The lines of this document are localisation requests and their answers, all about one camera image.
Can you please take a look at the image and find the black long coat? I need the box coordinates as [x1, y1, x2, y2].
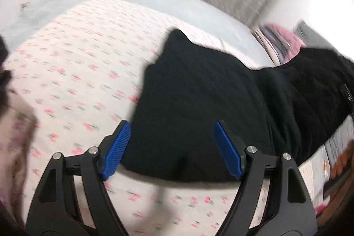
[121, 30, 353, 182]

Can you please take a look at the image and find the black clothes pile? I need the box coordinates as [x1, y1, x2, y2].
[0, 36, 12, 106]

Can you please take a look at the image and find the cherry print sheet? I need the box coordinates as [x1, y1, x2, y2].
[2, 0, 330, 236]

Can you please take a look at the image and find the beige floral garment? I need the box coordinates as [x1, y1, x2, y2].
[1, 89, 37, 226]

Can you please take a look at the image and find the folded striped bedding stack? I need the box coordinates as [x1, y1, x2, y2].
[251, 25, 291, 66]

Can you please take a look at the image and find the pink velvet pillow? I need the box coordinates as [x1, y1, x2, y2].
[268, 23, 306, 62]

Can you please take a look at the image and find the grey quilted blanket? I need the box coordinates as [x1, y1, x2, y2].
[293, 20, 341, 57]

